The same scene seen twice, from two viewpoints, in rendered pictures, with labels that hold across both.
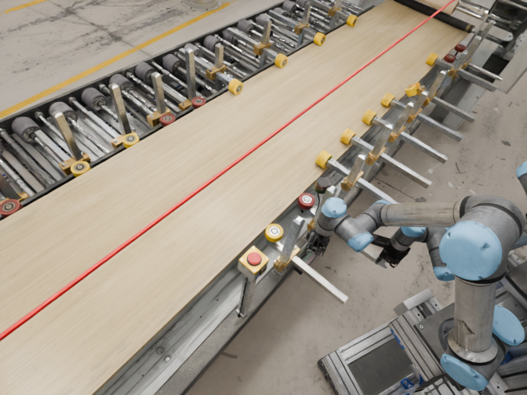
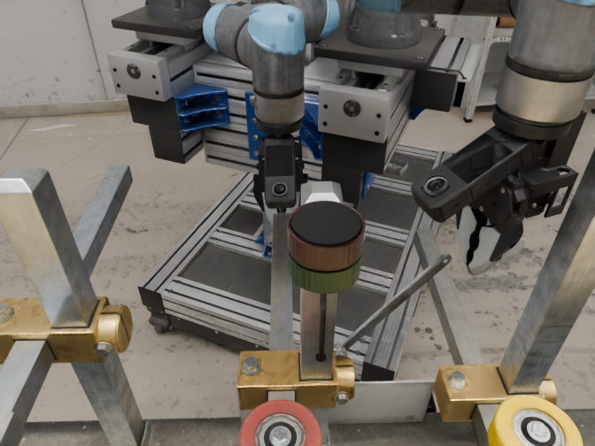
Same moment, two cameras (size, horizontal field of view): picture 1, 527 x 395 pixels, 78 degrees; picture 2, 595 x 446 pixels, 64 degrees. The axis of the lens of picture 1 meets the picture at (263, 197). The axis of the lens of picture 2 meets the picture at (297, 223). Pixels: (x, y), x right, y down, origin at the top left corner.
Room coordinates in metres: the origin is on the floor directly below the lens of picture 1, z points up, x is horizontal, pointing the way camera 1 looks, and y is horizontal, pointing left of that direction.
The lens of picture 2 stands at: (1.09, 0.00, 1.35)
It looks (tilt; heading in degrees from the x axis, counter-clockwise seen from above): 38 degrees down; 237
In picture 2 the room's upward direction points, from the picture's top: straight up
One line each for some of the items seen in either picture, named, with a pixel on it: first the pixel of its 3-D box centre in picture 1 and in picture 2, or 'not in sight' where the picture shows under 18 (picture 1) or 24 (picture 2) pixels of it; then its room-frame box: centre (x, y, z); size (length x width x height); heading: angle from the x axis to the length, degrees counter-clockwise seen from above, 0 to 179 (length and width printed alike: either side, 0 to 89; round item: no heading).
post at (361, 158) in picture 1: (347, 187); (93, 354); (1.11, -0.40, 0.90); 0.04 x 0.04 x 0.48; 59
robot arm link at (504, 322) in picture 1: (492, 329); not in sight; (0.39, -0.76, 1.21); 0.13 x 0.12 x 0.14; 139
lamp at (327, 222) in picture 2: (317, 197); (321, 313); (0.92, -0.24, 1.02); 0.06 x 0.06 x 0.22; 59
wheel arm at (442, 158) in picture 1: (405, 137); not in sight; (1.54, -0.74, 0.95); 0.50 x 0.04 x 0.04; 59
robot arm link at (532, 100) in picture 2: (326, 226); (537, 89); (0.67, -0.24, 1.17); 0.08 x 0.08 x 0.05
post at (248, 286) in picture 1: (246, 293); not in sight; (0.46, -0.01, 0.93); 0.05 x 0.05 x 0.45; 59
